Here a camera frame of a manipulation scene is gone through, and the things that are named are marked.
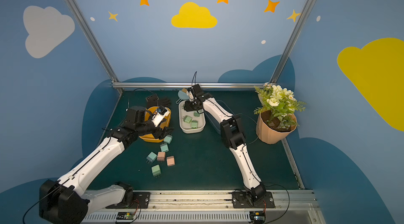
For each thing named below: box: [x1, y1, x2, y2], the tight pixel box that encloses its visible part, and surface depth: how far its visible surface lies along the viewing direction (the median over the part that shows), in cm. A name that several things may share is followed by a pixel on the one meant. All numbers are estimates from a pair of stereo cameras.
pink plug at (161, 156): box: [156, 151, 166, 162], surface depth 88 cm
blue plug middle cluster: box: [159, 143, 169, 152], surface depth 92 cm
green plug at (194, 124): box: [190, 119, 198, 129], surface depth 103 cm
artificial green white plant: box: [253, 82, 307, 129], surface depth 79 cm
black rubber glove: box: [145, 93, 172, 109], surface depth 117 cm
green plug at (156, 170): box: [151, 164, 162, 178], surface depth 84 cm
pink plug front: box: [166, 155, 176, 167], surface depth 87 cm
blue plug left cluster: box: [145, 151, 158, 164], surface depth 88 cm
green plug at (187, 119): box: [182, 115, 193, 124], surface depth 105 cm
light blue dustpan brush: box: [175, 89, 190, 104], surface depth 122 cm
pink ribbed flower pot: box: [256, 110, 298, 145], surface depth 86 cm
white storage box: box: [178, 99, 206, 135], surface depth 104 cm
